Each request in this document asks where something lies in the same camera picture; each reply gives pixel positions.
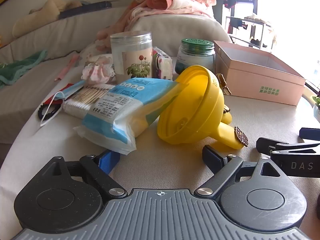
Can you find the red tea packet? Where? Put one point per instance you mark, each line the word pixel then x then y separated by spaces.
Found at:
pixel 55 101

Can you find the clear jar with floral label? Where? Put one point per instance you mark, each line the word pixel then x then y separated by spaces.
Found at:
pixel 130 55

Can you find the metal shoe rack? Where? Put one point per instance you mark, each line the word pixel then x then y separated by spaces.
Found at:
pixel 250 27

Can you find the pink printed baby clothes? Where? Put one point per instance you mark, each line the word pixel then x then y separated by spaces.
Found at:
pixel 175 0

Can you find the pink lace cloth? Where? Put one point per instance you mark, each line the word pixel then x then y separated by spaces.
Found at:
pixel 97 72

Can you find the cotton swab pack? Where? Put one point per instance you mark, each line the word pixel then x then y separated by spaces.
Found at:
pixel 82 100

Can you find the cream plush blanket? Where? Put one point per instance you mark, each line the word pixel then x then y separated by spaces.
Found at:
pixel 37 17

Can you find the black hair clip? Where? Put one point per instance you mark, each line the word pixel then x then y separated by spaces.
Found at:
pixel 41 110

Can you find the green cloth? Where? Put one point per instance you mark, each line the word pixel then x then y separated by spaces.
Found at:
pixel 17 67

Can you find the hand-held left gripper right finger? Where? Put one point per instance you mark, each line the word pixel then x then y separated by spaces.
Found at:
pixel 212 157

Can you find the blue face mask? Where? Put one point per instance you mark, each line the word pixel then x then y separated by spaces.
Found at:
pixel 72 89

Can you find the yellow plastic funnel toy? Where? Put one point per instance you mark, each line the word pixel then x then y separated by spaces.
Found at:
pixel 200 100

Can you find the pink cardboard box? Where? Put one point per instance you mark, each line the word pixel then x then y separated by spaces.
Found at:
pixel 250 80

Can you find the pink cloth strip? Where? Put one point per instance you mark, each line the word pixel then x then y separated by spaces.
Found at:
pixel 67 67

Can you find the white fruit print cloth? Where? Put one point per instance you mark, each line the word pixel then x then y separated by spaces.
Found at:
pixel 92 50

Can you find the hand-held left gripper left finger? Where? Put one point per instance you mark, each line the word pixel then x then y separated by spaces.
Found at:
pixel 108 160

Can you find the green lid jar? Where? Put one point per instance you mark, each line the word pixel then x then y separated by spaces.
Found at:
pixel 195 52

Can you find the patterned tissue packet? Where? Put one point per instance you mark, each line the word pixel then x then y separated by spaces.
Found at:
pixel 162 65

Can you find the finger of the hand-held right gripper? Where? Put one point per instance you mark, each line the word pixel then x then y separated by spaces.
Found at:
pixel 310 132
pixel 266 146

